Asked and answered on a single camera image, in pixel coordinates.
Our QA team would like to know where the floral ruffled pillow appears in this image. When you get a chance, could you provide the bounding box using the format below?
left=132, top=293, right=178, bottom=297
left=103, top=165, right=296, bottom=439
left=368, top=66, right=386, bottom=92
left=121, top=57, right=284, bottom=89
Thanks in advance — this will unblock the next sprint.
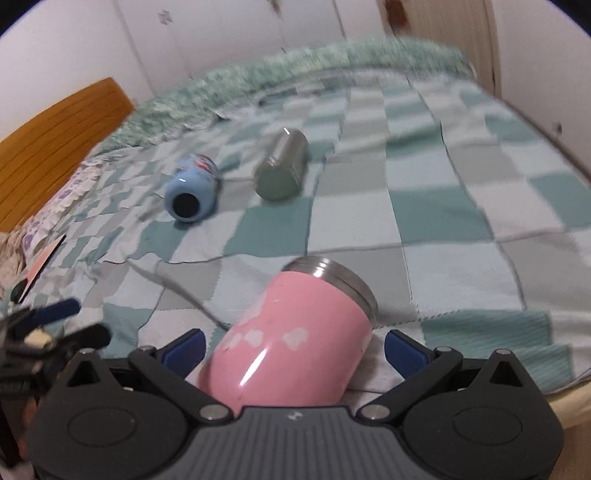
left=1, top=154, right=113, bottom=299

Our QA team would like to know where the flat card on bed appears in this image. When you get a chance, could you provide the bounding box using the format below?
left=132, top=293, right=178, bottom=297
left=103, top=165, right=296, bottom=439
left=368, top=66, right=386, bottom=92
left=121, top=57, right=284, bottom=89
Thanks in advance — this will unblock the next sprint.
left=11, top=234, right=66, bottom=304

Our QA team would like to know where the beige wooden door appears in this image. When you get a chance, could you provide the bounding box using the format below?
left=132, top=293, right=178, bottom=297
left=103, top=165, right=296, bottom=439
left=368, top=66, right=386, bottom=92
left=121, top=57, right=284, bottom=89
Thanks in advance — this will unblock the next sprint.
left=379, top=0, right=501, bottom=96

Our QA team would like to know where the white built-in wardrobe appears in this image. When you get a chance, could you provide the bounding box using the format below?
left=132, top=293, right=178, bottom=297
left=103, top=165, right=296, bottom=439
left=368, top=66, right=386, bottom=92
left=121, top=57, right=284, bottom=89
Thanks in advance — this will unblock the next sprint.
left=114, top=0, right=389, bottom=94

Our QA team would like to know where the orange wooden headboard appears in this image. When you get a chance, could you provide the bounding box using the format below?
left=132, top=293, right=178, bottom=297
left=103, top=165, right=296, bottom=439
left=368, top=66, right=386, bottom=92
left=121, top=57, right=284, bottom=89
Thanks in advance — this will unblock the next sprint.
left=1, top=78, right=133, bottom=232

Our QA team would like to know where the pink paw-print steel cup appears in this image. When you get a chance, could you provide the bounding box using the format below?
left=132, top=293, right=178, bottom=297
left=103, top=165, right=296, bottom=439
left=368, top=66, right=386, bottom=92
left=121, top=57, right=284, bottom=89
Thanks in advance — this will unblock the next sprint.
left=197, top=256, right=378, bottom=414

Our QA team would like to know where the green checkered bed sheet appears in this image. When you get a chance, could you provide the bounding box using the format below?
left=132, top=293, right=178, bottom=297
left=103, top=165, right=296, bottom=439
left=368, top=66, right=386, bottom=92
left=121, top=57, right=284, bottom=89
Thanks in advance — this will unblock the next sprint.
left=26, top=77, right=590, bottom=392

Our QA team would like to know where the plain stainless steel cup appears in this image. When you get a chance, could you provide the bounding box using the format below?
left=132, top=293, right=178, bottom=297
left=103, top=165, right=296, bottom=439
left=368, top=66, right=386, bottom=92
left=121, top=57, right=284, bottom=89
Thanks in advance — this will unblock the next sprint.
left=253, top=128, right=310, bottom=202

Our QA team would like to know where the green floral quilt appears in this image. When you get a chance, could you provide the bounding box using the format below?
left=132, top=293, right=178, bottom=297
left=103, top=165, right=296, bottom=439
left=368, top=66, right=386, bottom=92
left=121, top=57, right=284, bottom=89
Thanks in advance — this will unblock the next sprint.
left=95, top=37, right=475, bottom=154

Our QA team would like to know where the brown plush toy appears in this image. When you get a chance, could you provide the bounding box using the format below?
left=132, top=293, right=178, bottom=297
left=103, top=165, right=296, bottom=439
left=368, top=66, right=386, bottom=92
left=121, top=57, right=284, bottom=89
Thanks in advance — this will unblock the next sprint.
left=385, top=0, right=409, bottom=29

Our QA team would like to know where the blue cartoon steel cup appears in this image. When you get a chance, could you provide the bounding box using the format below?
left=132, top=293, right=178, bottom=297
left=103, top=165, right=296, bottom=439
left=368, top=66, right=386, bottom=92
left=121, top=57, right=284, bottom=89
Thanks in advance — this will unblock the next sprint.
left=164, top=154, right=221, bottom=223

